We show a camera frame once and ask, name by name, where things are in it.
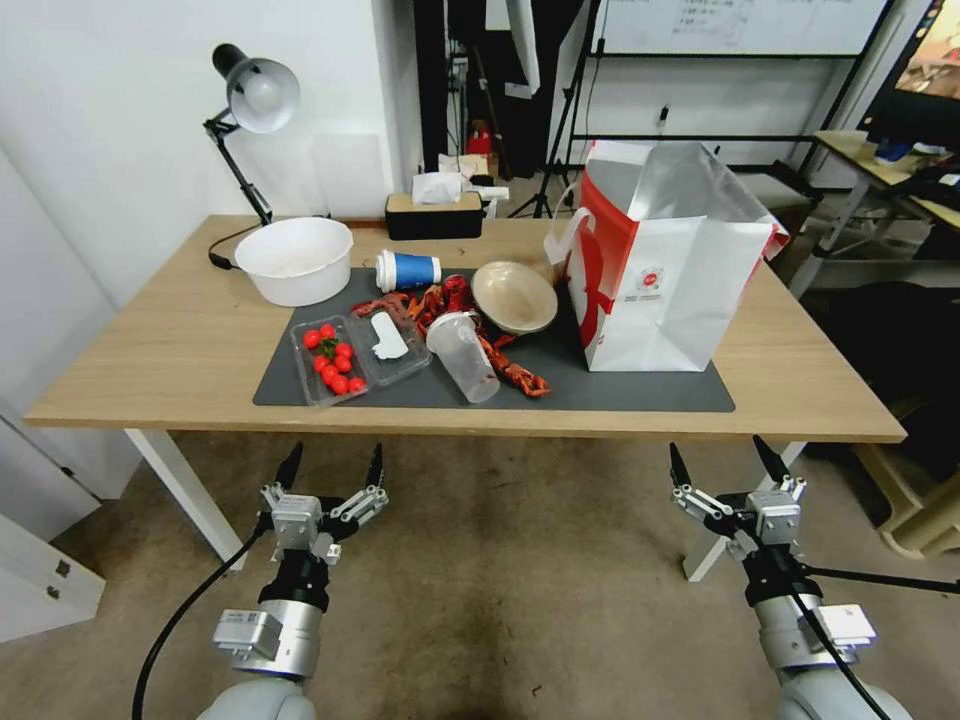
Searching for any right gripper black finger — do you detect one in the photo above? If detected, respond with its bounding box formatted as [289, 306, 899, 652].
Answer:
[667, 441, 741, 527]
[752, 434, 808, 499]

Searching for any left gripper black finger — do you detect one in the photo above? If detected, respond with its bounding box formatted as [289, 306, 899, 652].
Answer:
[260, 440, 305, 512]
[329, 441, 391, 525]

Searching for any red white food delivery bag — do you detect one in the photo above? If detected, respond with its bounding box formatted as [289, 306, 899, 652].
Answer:
[543, 138, 793, 375]

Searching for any dark grey table mat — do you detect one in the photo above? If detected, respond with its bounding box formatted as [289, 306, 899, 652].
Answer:
[252, 266, 737, 415]

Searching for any clear plastic clamshell container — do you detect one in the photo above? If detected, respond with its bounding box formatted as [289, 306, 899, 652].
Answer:
[290, 308, 436, 409]

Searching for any white plastic spoon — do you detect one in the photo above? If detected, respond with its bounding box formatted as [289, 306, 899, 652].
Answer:
[366, 313, 411, 364]

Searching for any clear plastic cup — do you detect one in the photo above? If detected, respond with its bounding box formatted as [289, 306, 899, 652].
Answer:
[425, 311, 502, 406]

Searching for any beige plastic stool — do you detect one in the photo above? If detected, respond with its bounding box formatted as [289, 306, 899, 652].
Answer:
[853, 440, 960, 561]

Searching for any red crayfish shell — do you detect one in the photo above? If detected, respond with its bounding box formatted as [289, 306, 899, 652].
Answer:
[408, 284, 453, 333]
[350, 293, 421, 321]
[478, 332, 553, 400]

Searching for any wooden table with white legs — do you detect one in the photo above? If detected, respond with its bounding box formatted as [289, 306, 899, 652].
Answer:
[22, 213, 909, 583]

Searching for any crushed red can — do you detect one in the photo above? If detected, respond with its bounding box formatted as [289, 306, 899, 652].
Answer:
[441, 272, 478, 314]

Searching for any blue paper cup white lid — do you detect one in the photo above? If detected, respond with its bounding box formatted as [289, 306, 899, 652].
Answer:
[374, 249, 443, 295]

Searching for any large white plastic bowl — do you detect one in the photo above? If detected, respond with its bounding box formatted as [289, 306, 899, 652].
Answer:
[233, 217, 355, 309]

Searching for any beige paper bowl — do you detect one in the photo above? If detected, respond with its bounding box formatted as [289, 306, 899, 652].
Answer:
[470, 260, 561, 337]

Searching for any white cabinet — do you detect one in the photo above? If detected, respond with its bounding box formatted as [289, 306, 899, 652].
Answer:
[0, 146, 145, 646]

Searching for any black tissue box wooden lid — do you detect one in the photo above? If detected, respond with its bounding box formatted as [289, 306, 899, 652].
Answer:
[384, 191, 486, 242]

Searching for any white tissue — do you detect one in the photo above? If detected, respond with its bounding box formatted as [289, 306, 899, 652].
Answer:
[410, 171, 467, 206]

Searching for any cardboard box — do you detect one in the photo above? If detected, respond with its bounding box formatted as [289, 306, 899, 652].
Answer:
[437, 152, 502, 183]

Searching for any pale side desk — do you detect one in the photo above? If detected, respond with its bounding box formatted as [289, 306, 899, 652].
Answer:
[791, 130, 960, 295]

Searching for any black tripod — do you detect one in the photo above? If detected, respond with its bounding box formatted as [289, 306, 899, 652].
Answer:
[508, 41, 595, 220]

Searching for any black desk lamp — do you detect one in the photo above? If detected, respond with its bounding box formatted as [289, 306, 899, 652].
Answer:
[201, 42, 304, 227]

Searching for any black monitor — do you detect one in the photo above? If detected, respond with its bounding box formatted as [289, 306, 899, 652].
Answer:
[860, 0, 960, 151]

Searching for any whiteboard on black stand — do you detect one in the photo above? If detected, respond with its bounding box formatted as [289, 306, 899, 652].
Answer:
[543, 0, 898, 178]

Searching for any left pale wrist camera box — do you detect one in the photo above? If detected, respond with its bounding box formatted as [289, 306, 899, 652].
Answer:
[270, 495, 323, 553]

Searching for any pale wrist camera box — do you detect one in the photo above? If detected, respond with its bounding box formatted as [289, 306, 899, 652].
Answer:
[751, 490, 803, 546]
[270, 495, 323, 553]

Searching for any right pale wrist camera box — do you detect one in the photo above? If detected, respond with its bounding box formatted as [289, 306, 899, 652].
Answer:
[751, 490, 803, 546]

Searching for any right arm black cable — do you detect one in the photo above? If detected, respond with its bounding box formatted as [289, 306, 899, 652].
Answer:
[787, 562, 960, 720]

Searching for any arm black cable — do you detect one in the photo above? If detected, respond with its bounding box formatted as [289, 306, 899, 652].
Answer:
[131, 521, 273, 720]
[787, 562, 960, 720]

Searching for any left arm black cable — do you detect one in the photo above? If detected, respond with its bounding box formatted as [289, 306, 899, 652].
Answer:
[131, 521, 273, 720]

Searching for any black lamp cord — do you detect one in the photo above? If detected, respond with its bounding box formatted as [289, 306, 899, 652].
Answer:
[207, 230, 250, 272]

